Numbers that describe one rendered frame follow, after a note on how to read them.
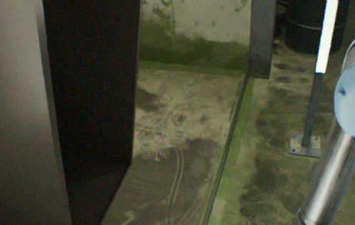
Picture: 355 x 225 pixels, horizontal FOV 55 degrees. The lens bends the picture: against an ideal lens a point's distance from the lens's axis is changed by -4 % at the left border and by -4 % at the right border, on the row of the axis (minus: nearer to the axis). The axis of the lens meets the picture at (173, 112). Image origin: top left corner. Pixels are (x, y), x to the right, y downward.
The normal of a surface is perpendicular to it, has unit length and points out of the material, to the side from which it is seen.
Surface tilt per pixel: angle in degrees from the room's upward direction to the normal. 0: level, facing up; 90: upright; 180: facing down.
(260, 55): 90
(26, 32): 90
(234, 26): 90
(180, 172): 0
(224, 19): 90
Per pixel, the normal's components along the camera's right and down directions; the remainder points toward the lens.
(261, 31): -0.30, 0.60
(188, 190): -0.08, -0.79
